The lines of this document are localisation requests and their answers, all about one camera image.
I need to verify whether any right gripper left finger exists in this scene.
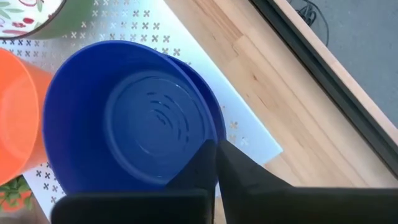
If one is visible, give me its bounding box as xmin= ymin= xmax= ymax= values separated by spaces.
xmin=50 ymin=139 xmax=218 ymax=224

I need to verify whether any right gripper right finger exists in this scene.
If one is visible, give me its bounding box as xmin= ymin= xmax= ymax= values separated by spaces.
xmin=216 ymin=140 xmax=398 ymax=224

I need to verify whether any blue plastic mini bowl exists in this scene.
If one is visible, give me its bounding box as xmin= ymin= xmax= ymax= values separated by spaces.
xmin=160 ymin=53 xmax=228 ymax=149
xmin=42 ymin=39 xmax=219 ymax=196

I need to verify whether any floral mini bowl green outside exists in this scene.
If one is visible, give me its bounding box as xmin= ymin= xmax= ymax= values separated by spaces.
xmin=0 ymin=0 xmax=96 ymax=40

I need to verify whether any white perforated metal shelf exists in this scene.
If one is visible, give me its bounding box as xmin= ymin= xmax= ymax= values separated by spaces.
xmin=0 ymin=0 xmax=284 ymax=220

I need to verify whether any black aluminium rig frame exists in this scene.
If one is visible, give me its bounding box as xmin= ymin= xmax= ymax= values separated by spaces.
xmin=248 ymin=0 xmax=398 ymax=179

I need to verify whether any thin black floor cable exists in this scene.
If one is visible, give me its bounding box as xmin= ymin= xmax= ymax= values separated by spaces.
xmin=293 ymin=0 xmax=331 ymax=47

